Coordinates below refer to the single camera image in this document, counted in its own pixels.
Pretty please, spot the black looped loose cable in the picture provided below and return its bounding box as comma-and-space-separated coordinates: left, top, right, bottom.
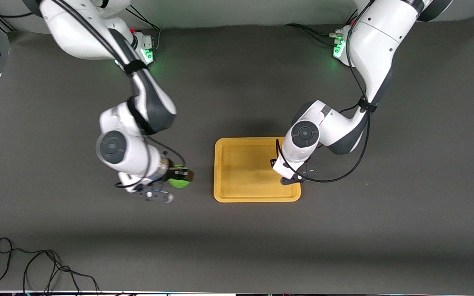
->
0, 237, 100, 295

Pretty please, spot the black base cable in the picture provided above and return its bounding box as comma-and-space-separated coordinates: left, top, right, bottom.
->
127, 6, 161, 50
284, 7, 359, 46

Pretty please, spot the yellow plastic tray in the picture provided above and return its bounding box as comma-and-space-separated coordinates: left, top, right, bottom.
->
214, 137, 302, 203

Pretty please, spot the green apple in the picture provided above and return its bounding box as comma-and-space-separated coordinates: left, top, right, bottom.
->
168, 166, 191, 189

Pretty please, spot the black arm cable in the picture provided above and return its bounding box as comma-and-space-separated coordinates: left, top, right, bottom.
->
276, 0, 375, 183
50, 0, 187, 190

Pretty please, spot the black left base cable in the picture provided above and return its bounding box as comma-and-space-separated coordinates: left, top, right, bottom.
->
284, 7, 359, 46

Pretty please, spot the black right base cable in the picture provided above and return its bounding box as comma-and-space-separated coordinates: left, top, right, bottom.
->
127, 6, 161, 50

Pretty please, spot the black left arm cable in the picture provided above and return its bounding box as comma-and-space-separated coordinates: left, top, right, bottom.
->
276, 0, 375, 183

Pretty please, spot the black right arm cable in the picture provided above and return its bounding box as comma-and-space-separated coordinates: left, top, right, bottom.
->
50, 0, 187, 190

